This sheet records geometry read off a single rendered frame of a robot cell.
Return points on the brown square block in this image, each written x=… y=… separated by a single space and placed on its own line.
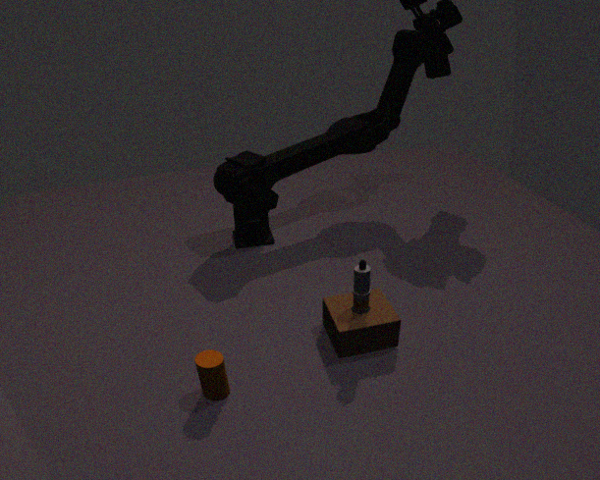
x=353 y=333

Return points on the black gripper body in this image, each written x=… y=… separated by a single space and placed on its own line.
x=414 y=4

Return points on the orange cylinder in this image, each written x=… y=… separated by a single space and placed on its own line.
x=212 y=374

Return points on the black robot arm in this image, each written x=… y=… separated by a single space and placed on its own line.
x=246 y=179

